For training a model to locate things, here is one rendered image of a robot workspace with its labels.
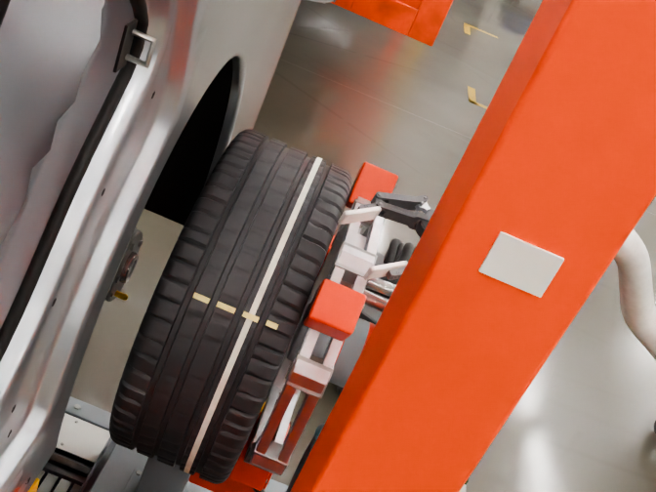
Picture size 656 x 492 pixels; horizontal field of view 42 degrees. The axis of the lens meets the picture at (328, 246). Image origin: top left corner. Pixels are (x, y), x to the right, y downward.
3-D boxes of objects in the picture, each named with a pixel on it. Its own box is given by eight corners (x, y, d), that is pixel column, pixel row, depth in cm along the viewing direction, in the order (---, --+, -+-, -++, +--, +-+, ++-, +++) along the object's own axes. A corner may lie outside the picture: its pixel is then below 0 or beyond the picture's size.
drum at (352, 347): (293, 337, 180) (316, 284, 173) (386, 376, 181) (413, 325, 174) (278, 377, 168) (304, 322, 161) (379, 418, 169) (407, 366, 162)
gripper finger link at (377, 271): (398, 269, 139) (400, 273, 138) (362, 276, 135) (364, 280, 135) (406, 260, 136) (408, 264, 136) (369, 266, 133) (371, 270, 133)
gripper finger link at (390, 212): (440, 224, 143) (440, 218, 143) (378, 202, 140) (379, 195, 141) (430, 237, 146) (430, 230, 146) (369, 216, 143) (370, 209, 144)
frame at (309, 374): (281, 352, 208) (367, 163, 181) (307, 362, 208) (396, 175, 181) (221, 519, 160) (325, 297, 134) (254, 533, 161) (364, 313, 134)
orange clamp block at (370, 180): (344, 206, 177) (360, 166, 177) (379, 221, 177) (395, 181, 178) (347, 201, 170) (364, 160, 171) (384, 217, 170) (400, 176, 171)
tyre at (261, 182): (152, 385, 206) (258, 129, 199) (243, 422, 207) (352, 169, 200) (68, 495, 140) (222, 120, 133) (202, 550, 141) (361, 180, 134)
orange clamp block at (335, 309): (316, 287, 145) (324, 276, 137) (359, 305, 146) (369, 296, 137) (302, 325, 144) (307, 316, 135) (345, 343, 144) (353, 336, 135)
